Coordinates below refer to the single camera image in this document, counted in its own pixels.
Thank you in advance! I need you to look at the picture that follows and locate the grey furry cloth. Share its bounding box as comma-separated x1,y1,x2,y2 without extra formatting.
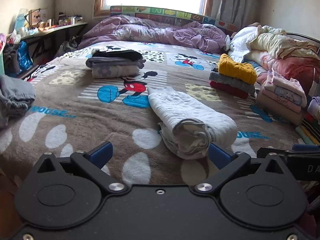
54,36,80,58

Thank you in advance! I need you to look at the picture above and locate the yellow knit sweater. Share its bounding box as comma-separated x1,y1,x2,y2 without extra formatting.
218,54,257,85

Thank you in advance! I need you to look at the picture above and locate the colourful headboard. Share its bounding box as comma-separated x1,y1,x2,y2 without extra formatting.
110,5,240,30

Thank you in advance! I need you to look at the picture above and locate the printed cartoon blanket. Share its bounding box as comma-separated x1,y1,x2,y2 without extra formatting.
0,40,308,188

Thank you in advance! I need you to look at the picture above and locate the blue plastic bag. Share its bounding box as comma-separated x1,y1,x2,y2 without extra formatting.
17,41,33,74

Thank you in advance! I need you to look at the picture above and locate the pink beige folded clothes stack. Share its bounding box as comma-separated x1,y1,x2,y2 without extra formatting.
256,90,304,126

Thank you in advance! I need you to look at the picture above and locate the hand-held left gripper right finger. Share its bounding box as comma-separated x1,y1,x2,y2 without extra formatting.
191,143,288,195

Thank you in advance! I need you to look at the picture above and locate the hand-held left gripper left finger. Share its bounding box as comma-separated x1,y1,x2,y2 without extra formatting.
32,141,128,195

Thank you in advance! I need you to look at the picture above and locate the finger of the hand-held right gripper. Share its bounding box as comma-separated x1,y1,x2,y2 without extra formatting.
257,144,320,158

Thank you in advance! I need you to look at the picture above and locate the white quilted garment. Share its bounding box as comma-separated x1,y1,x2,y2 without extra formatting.
147,86,238,160

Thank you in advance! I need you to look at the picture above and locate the red folded sweater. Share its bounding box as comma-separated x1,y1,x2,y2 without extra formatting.
210,80,249,99

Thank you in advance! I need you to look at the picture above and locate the pink quilt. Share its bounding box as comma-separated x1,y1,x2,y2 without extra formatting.
246,51,320,90

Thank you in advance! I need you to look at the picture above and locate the light blue printed garment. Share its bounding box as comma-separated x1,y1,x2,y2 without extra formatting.
274,86,303,105

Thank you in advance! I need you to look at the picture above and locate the light purple garment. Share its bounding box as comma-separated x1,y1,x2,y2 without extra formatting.
307,96,320,123

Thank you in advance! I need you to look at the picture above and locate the black folded garment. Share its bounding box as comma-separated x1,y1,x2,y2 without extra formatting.
91,49,142,62

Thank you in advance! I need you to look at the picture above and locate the grey curtain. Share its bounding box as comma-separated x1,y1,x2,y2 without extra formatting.
211,0,262,28

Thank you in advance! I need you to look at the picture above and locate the cluttered wooden desk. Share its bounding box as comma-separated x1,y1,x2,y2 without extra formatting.
12,7,88,55

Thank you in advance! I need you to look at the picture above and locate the white floral folded garment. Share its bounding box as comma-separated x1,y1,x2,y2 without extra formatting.
91,64,140,79

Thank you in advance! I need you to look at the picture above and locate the grey clothes pile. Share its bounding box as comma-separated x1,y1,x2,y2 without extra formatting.
0,75,36,128

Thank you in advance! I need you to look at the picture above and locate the pink folded garment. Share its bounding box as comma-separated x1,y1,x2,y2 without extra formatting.
261,87,302,113
264,70,307,107

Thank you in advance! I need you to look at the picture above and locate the cream quilt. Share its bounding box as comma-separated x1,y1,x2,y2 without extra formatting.
246,32,320,60

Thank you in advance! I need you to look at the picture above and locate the black bed rail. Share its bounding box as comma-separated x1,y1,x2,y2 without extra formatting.
286,32,320,46

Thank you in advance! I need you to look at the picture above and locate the purple duvet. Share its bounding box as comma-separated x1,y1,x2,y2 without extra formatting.
79,15,227,53

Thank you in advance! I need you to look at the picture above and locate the striped cloth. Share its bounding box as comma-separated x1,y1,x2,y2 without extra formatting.
296,116,320,145

